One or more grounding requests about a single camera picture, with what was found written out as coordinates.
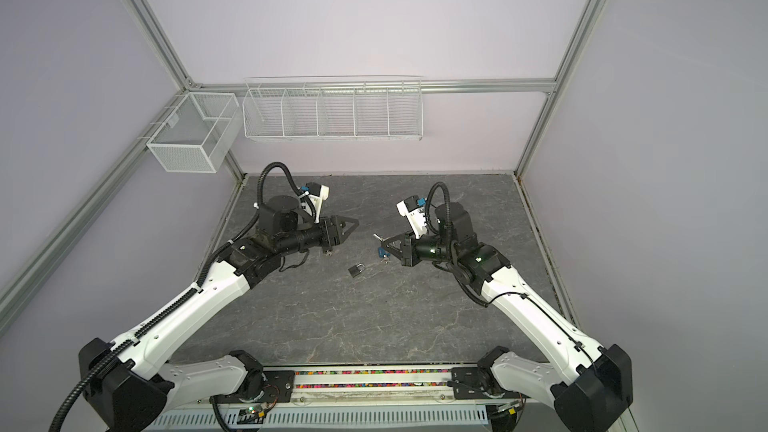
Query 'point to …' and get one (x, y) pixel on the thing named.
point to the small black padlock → (356, 269)
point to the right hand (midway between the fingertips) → (383, 247)
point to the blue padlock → (382, 253)
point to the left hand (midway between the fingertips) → (352, 227)
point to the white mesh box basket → (198, 134)
